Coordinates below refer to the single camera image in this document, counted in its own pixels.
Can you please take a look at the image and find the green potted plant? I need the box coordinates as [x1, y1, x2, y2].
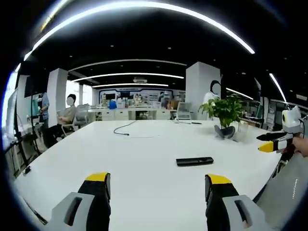
[198, 94, 246, 140]

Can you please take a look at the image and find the black tripod stand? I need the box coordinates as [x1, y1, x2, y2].
[9, 72, 44, 174]

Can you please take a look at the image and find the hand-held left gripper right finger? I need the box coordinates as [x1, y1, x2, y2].
[205, 174, 274, 231]

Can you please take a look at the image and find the person's right hand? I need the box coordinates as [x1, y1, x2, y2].
[291, 137, 308, 158]

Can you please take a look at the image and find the black cable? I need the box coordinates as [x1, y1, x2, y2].
[114, 120, 137, 137]

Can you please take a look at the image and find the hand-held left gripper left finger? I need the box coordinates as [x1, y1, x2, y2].
[47, 172, 112, 231]

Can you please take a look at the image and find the grey office chair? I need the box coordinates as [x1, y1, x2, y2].
[173, 102, 192, 122]
[60, 103, 90, 138]

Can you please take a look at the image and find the black remote control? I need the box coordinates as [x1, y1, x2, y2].
[176, 156, 214, 167]

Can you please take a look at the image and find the clear plastic cup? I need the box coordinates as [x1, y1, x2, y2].
[236, 123, 249, 142]

